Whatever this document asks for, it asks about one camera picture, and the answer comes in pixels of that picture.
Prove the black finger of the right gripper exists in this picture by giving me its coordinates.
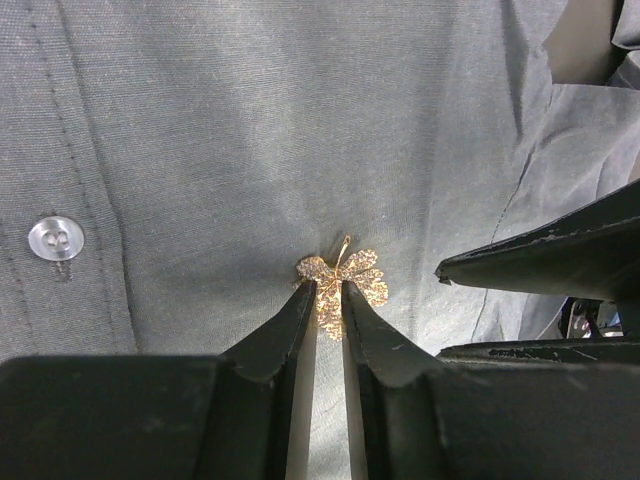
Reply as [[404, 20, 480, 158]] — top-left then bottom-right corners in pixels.
[[437, 337, 639, 366], [435, 181, 639, 301]]

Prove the gold leaf brooch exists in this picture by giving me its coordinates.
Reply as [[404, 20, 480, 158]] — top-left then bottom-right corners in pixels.
[[294, 235, 389, 341]]

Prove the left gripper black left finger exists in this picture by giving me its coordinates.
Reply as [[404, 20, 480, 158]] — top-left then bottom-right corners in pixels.
[[1, 284, 316, 479]]

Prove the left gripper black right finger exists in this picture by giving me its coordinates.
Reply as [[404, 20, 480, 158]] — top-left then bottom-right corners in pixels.
[[342, 283, 639, 479]]

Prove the grey button-up shirt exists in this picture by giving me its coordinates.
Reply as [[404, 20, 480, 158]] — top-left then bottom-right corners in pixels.
[[0, 0, 640, 480]]

